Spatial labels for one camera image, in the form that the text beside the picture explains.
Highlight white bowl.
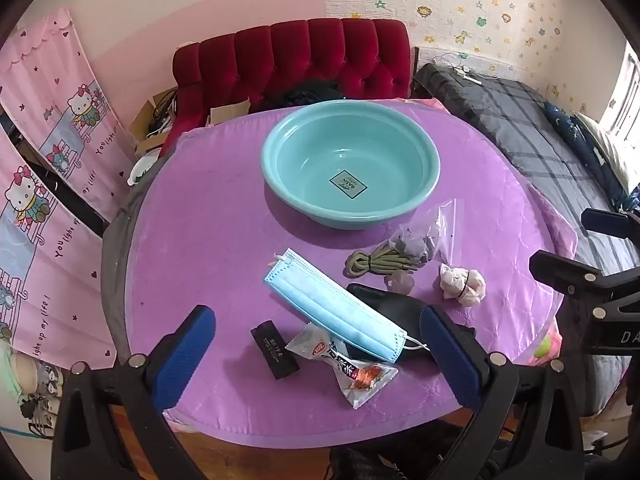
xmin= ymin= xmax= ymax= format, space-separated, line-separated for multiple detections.
xmin=127 ymin=152 xmax=164 ymax=187

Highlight blue face mask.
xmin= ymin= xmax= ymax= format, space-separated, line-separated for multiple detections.
xmin=264 ymin=248 xmax=431 ymax=363

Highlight black cloth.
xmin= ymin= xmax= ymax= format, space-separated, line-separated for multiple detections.
xmin=280 ymin=79 xmax=347 ymax=109

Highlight olive cord bundle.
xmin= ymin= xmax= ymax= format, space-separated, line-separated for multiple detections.
xmin=344 ymin=241 xmax=426 ymax=279

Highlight grey under tablecloth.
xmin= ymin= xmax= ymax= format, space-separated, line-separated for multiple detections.
xmin=100 ymin=157 xmax=166 ymax=366

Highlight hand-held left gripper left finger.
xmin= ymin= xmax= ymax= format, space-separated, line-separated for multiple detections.
xmin=50 ymin=304 xmax=217 ymax=480

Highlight white cable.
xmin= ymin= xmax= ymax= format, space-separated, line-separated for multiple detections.
xmin=434 ymin=52 xmax=482 ymax=84

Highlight white snack packet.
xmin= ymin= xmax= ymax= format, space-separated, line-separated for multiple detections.
xmin=285 ymin=322 xmax=399 ymax=409

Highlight teal plastic basin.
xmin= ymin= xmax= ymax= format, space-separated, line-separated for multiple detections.
xmin=260 ymin=100 xmax=442 ymax=231

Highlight cardboard flap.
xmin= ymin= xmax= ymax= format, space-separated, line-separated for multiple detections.
xmin=207 ymin=100 xmax=251 ymax=127

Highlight pink cartoon curtain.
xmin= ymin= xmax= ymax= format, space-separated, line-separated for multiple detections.
xmin=0 ymin=7 xmax=137 ymax=431

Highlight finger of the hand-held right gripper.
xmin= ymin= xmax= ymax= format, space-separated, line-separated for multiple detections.
xmin=529 ymin=250 xmax=640 ymax=307
xmin=581 ymin=208 xmax=640 ymax=241

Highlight clear plastic bag dark leaves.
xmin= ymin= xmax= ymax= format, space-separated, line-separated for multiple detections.
xmin=387 ymin=199 xmax=458 ymax=274

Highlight grey plaid bed blanket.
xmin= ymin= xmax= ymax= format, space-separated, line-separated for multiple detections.
xmin=412 ymin=62 xmax=640 ymax=413

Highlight cardboard box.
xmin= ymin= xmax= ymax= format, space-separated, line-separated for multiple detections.
xmin=129 ymin=90 xmax=177 ymax=157

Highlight small black box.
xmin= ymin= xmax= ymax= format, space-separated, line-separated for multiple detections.
xmin=250 ymin=322 xmax=302 ymax=380

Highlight red tufted sofa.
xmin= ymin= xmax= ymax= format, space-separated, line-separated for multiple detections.
xmin=171 ymin=17 xmax=413 ymax=157

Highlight dark blue star pillow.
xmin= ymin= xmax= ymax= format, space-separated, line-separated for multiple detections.
xmin=542 ymin=100 xmax=632 ymax=207

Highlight black sock green cuff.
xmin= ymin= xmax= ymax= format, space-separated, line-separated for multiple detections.
xmin=346 ymin=283 xmax=476 ymax=361

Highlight cream pillow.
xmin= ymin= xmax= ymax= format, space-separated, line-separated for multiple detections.
xmin=575 ymin=112 xmax=640 ymax=192

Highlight window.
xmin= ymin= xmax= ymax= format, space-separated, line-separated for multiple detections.
xmin=597 ymin=42 xmax=640 ymax=152

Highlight purple quilted table cover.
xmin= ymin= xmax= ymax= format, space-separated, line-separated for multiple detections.
xmin=125 ymin=97 xmax=581 ymax=448

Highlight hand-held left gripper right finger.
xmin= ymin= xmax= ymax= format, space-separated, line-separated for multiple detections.
xmin=419 ymin=305 xmax=601 ymax=480

